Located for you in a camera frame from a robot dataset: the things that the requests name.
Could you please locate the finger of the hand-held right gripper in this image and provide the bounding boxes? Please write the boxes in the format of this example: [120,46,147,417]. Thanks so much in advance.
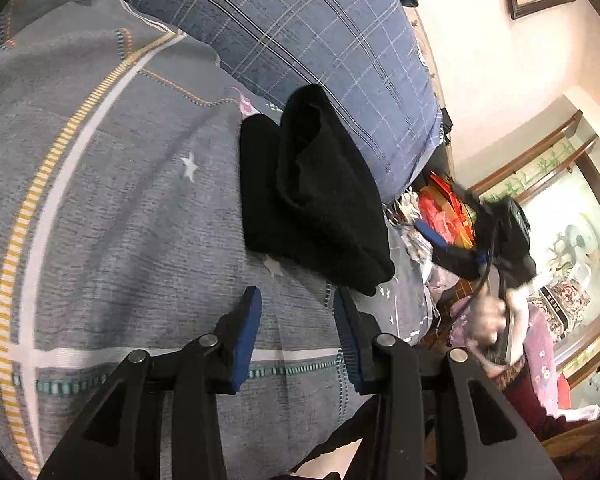
[414,220,487,282]
[450,182,487,216]

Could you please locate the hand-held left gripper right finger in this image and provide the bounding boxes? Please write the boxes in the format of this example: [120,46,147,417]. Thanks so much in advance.
[333,290,563,480]

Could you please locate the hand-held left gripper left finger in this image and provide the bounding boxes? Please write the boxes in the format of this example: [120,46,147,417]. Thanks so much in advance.
[37,286,262,480]

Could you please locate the black pants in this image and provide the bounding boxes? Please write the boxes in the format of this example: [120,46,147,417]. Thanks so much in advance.
[239,83,396,297]

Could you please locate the person's right forearm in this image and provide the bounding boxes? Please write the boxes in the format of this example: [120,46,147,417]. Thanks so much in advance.
[490,352,553,428]

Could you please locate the person's right hand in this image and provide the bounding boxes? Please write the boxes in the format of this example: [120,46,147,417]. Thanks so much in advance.
[462,285,531,362]

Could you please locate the pile of red packets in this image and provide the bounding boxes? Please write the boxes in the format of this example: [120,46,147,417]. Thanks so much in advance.
[417,172,481,251]

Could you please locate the brown white patterned cloth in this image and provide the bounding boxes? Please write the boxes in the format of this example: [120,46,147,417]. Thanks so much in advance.
[539,279,592,342]

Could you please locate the pink floral cloth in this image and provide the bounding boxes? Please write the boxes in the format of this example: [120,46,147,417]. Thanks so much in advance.
[525,304,565,413]

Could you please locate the wooden framed window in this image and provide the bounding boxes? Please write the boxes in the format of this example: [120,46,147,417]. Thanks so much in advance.
[467,110,600,388]

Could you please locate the grey printed bedsheet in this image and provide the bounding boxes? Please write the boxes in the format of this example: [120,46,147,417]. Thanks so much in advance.
[0,0,441,480]

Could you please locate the blue striped pillow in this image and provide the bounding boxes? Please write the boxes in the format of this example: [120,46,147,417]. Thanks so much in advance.
[127,0,443,206]

